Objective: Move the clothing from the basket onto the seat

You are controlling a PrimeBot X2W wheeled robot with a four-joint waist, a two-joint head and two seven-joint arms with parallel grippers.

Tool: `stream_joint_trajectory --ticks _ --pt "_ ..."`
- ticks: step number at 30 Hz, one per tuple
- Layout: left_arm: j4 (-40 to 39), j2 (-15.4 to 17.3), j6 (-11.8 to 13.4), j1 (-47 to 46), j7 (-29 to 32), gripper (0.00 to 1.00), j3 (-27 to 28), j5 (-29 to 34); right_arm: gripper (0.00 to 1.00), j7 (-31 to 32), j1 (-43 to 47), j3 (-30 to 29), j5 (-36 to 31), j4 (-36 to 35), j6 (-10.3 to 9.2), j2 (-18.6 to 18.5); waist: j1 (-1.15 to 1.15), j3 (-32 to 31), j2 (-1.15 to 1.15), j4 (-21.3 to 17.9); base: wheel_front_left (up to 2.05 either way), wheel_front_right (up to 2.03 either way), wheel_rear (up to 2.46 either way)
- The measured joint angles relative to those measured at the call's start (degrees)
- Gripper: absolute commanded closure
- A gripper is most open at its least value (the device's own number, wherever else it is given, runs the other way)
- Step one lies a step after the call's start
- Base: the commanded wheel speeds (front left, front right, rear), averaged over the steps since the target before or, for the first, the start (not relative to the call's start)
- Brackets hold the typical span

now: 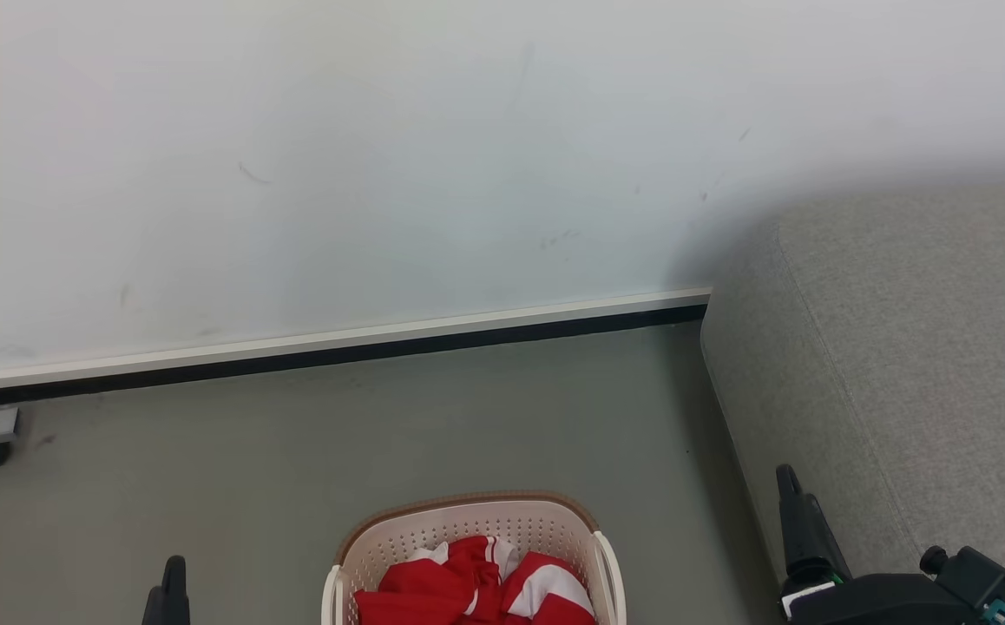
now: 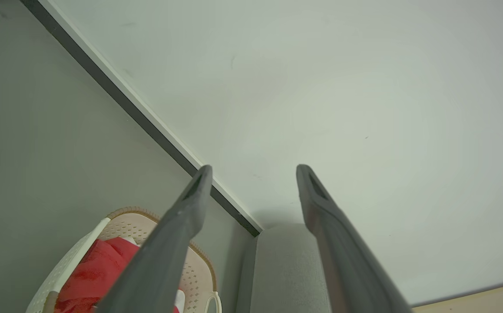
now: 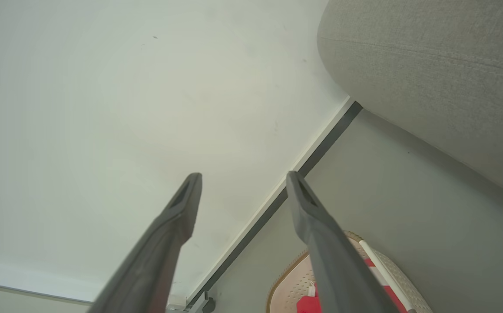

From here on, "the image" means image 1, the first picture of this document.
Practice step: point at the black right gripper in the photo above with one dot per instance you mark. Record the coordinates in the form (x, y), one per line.
(884, 603)

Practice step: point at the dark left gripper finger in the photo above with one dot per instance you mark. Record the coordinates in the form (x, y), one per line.
(176, 590)
(153, 609)

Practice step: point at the red white striped jersey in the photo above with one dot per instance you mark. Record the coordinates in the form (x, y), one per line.
(416, 592)

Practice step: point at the red shorts white side bands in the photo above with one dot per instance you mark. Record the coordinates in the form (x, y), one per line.
(555, 599)

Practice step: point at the grey fabric sofa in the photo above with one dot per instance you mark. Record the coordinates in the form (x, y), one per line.
(902, 347)

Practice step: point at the beige perforated laundry basket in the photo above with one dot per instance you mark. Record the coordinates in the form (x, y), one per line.
(468, 521)

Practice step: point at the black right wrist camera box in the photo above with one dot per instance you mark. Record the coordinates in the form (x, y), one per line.
(975, 577)

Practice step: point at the white black wall baseboard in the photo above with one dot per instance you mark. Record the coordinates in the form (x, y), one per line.
(329, 345)

